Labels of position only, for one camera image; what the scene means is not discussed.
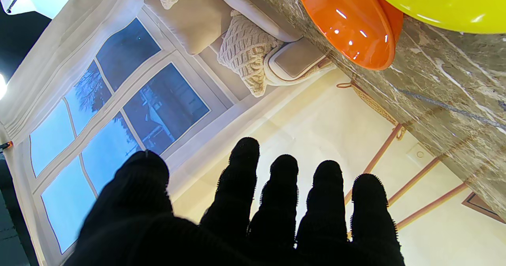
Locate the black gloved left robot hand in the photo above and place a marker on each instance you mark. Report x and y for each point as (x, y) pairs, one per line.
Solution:
(178, 242)

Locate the white framed window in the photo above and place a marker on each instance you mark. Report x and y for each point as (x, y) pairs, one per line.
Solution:
(158, 108)

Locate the yellow plastic bowl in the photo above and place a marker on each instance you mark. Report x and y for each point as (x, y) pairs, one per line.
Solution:
(442, 5)

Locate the beige sofa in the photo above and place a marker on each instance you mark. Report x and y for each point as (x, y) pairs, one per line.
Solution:
(197, 21)

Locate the woven basket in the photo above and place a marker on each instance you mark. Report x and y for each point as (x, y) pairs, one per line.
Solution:
(375, 104)

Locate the orange plastic bowl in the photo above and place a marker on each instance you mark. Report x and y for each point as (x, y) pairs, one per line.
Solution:
(348, 25)

